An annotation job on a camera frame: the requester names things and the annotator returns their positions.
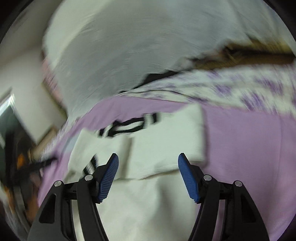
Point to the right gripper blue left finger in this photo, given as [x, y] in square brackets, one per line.
[92, 190]

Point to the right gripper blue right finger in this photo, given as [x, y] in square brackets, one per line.
[207, 192]

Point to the white sock with black stripes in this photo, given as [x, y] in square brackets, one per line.
[151, 144]

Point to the purple bed sheet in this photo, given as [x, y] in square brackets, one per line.
[255, 148]

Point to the purple floral white bedding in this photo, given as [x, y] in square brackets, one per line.
[263, 88]

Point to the white lace cover cloth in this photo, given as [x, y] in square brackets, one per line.
[96, 49]

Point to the brown wooden furniture under lace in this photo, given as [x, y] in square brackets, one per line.
[233, 54]

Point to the dark window with white frame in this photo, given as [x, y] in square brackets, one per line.
[11, 121]

